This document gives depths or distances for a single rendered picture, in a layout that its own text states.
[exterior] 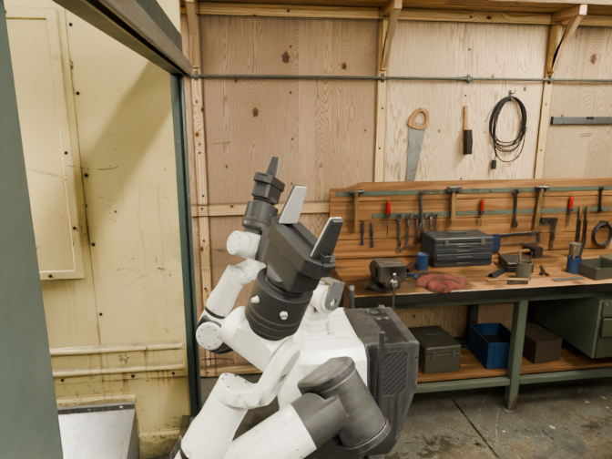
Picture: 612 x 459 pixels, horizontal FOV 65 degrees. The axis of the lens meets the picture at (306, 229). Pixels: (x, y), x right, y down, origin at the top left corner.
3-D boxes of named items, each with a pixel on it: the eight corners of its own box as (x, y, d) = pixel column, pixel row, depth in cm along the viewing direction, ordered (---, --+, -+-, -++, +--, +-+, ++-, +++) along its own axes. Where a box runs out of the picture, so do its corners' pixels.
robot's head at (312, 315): (311, 306, 115) (311, 270, 113) (339, 320, 107) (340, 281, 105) (288, 312, 111) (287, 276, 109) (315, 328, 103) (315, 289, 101)
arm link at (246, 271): (266, 236, 139) (243, 275, 141) (242, 229, 132) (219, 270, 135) (278, 248, 134) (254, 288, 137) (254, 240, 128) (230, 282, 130)
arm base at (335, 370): (331, 446, 96) (379, 414, 98) (344, 471, 83) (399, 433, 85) (292, 380, 96) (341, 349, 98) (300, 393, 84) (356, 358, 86)
